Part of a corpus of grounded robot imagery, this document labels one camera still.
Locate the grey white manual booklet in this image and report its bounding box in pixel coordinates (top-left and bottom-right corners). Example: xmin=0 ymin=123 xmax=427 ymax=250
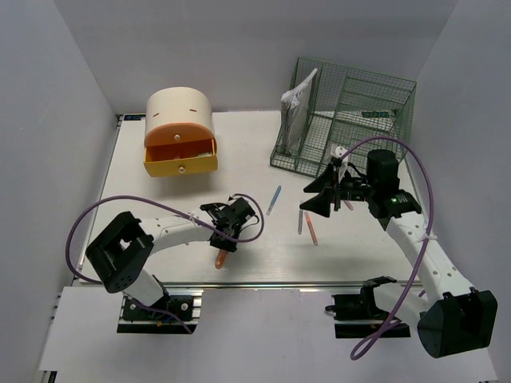
xmin=279 ymin=68 xmax=318 ymax=156

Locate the blue highlighter pen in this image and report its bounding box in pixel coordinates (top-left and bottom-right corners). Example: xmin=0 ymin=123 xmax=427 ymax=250
xmin=266 ymin=185 xmax=282 ymax=215

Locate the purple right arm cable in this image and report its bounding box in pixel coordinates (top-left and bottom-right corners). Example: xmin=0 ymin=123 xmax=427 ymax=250
xmin=350 ymin=136 xmax=436 ymax=361

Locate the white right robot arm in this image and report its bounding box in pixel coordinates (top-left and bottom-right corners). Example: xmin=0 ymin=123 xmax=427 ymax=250
xmin=300 ymin=146 xmax=497 ymax=358

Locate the cream round drawer box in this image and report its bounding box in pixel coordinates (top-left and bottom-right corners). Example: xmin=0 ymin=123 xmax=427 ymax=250
xmin=144 ymin=87 xmax=218 ymax=178

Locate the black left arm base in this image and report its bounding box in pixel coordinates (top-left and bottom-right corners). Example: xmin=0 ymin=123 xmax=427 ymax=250
xmin=117 ymin=294 xmax=201 ymax=334

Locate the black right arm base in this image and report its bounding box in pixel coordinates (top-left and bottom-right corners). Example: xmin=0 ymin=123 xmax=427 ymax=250
xmin=325 ymin=294 xmax=388 ymax=340

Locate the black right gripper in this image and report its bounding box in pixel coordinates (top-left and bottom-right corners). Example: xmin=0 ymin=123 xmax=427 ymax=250
xmin=299 ymin=162 xmax=377 ymax=217

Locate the pink purple highlighter pen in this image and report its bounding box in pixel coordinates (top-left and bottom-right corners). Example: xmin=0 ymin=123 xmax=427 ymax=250
xmin=343 ymin=200 xmax=354 ymax=211

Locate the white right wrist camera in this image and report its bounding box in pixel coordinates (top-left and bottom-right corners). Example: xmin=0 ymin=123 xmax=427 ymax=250
xmin=330 ymin=144 xmax=350 ymax=182

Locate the orange highlighter pen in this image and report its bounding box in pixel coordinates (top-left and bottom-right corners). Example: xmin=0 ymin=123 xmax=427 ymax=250
xmin=304 ymin=211 xmax=319 ymax=246

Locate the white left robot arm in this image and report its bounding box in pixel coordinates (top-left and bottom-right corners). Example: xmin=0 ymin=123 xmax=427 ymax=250
xmin=85 ymin=197 xmax=256 ymax=318

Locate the green wire mesh organizer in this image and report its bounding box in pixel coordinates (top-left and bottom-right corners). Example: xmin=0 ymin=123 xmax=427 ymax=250
xmin=270 ymin=57 xmax=417 ymax=178

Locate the orange transparent correction tape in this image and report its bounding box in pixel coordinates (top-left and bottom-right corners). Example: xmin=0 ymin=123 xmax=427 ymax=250
xmin=215 ymin=250 xmax=228 ymax=270

